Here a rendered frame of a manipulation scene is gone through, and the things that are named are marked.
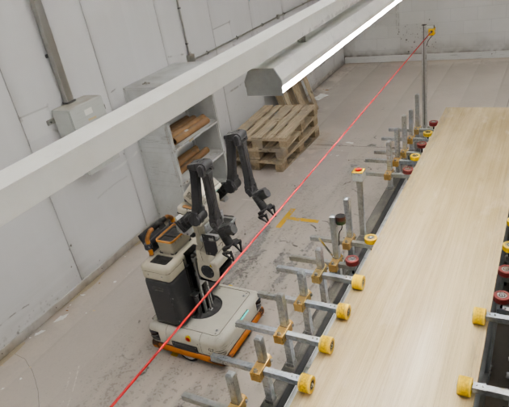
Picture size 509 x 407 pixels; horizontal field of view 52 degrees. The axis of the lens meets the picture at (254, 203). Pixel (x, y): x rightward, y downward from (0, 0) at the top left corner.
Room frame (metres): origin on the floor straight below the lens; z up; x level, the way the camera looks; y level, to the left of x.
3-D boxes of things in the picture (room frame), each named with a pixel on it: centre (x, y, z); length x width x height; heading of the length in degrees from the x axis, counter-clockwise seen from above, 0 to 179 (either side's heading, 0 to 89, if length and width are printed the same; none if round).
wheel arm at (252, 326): (2.00, -0.01, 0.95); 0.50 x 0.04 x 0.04; 58
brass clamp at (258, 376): (1.80, 0.10, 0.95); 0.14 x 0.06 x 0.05; 148
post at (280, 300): (2.03, -0.04, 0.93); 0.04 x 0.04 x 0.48; 58
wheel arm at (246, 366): (1.79, 0.12, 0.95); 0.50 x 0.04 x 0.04; 58
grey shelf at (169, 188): (5.43, 0.65, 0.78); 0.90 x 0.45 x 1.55; 148
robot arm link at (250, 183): (3.11, 0.01, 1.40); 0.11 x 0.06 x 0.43; 147
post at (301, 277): (2.24, -0.17, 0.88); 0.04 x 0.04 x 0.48; 58
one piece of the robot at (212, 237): (3.03, 0.27, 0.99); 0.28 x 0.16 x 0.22; 147
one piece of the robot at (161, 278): (3.23, 0.59, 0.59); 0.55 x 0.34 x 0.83; 147
